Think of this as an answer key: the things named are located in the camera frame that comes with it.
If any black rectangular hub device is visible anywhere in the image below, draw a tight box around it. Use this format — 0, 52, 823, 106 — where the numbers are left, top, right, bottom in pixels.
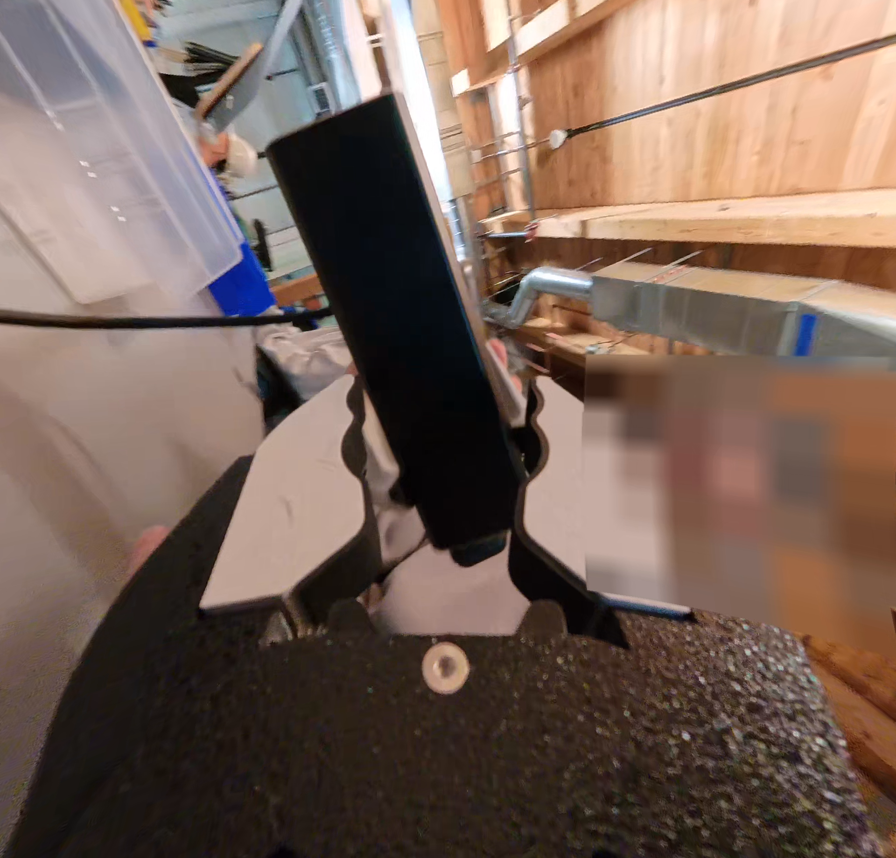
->
266, 91, 527, 568

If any thin black rod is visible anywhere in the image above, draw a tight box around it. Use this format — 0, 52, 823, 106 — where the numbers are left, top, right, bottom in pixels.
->
549, 34, 896, 148

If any clear plastic bin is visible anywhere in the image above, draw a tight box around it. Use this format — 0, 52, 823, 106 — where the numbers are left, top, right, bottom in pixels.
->
0, 0, 246, 306

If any blue plastic crate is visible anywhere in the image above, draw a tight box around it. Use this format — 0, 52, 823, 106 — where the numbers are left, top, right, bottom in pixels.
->
209, 242, 279, 318

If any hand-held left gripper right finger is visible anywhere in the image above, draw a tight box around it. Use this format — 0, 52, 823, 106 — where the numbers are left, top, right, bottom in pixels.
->
507, 378, 695, 648

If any grey desk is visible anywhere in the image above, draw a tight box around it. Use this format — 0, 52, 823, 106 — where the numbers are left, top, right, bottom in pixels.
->
0, 291, 270, 858

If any wooden board stand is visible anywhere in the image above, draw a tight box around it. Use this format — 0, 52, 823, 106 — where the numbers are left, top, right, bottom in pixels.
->
195, 41, 309, 133

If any person's grey hoodie torso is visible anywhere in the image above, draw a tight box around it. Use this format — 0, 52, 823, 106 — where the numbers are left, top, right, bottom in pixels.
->
255, 326, 533, 638

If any black cable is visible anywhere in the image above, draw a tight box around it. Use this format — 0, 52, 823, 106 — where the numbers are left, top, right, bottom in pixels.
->
0, 308, 336, 330

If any rectangular silver air duct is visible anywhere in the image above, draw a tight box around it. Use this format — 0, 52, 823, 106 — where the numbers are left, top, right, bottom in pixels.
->
591, 259, 896, 361

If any round silver ceiling duct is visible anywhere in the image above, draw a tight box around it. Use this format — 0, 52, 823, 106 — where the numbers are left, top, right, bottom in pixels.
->
302, 0, 372, 103

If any silver conduit pipe elbow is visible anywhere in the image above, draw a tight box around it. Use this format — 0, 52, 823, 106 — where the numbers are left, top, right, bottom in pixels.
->
500, 266, 595, 328

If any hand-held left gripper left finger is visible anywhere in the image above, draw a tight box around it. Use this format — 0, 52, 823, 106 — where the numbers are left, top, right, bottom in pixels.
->
199, 375, 384, 610

